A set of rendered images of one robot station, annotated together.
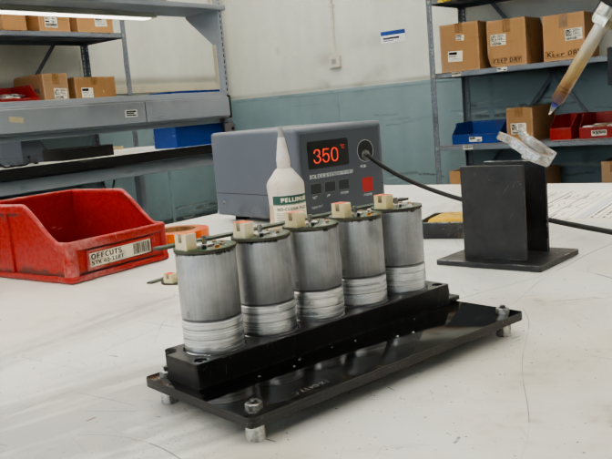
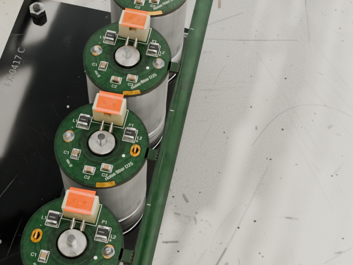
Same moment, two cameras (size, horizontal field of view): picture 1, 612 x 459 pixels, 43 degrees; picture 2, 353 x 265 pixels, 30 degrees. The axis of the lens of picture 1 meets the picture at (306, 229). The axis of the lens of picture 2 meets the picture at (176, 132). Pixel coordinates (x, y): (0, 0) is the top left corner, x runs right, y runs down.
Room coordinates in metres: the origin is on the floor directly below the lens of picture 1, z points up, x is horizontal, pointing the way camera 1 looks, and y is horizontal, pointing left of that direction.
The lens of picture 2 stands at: (0.41, -0.04, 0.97)
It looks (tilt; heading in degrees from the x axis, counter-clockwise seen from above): 62 degrees down; 135
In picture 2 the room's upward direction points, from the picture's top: 7 degrees clockwise
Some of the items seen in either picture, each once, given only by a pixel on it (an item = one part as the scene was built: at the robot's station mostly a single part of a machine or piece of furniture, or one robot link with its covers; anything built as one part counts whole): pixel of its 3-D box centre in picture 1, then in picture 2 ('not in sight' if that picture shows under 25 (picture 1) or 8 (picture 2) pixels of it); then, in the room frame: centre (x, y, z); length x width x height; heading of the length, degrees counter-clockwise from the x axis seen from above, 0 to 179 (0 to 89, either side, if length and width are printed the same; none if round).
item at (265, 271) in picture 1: (265, 290); (127, 100); (0.33, 0.02, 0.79); 0.02 x 0.02 x 0.05
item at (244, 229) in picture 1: (244, 229); (133, 28); (0.32, 0.03, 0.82); 0.01 x 0.01 x 0.01; 40
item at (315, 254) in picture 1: (314, 278); (105, 180); (0.34, 0.00, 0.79); 0.02 x 0.02 x 0.05
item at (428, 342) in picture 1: (348, 353); (57, 205); (0.33, -0.01, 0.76); 0.16 x 0.07 x 0.01; 130
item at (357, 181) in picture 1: (297, 171); not in sight; (0.84, 0.00, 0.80); 0.15 x 0.12 x 0.10; 38
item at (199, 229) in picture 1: (178, 235); not in sight; (0.73, 0.12, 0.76); 0.06 x 0.06 x 0.01
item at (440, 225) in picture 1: (470, 223); not in sight; (0.64, -0.14, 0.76); 0.07 x 0.05 x 0.02; 65
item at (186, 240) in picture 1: (187, 240); not in sight; (0.30, 0.05, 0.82); 0.01 x 0.01 x 0.01; 40
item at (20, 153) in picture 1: (15, 153); not in sight; (2.94, 1.05, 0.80); 0.15 x 0.12 x 0.10; 70
